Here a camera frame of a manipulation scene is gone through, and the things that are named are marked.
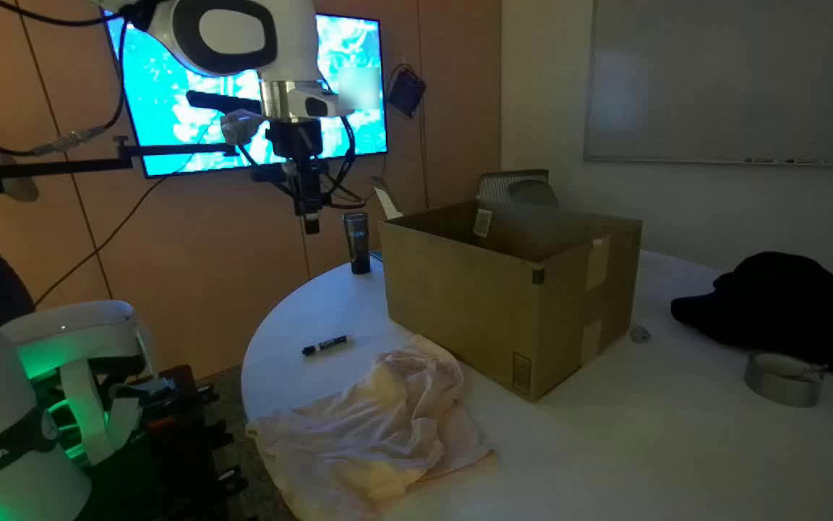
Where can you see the grey tape roll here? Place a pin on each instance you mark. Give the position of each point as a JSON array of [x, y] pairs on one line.
[[785, 380]]

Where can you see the black speaker bottle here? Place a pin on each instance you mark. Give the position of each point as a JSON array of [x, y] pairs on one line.
[[357, 243]]

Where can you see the grey chair back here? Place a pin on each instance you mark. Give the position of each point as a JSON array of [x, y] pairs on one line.
[[519, 190]]

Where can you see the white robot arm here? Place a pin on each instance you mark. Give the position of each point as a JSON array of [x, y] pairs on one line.
[[277, 43]]

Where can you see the black marker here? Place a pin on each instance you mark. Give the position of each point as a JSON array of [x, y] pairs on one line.
[[322, 347]]

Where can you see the pale pink towel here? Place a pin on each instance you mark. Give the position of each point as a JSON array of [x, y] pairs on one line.
[[361, 447]]

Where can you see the brown cardboard box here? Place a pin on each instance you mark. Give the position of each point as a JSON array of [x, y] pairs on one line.
[[520, 293]]

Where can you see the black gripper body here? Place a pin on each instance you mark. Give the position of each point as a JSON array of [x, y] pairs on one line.
[[299, 147]]

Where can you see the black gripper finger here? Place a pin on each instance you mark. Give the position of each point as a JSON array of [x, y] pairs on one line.
[[313, 222], [300, 201]]

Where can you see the small grey cap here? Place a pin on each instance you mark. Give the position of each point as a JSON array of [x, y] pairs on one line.
[[639, 335]]

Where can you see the black cloth bundle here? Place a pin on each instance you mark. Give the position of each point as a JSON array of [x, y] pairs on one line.
[[766, 303]]

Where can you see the black wall-mounted device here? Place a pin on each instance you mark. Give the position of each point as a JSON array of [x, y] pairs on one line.
[[405, 92]]

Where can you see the wall monitor screen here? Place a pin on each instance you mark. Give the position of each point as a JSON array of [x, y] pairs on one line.
[[157, 99]]

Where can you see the whiteboard on wall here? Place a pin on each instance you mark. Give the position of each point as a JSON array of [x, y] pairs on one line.
[[711, 82]]

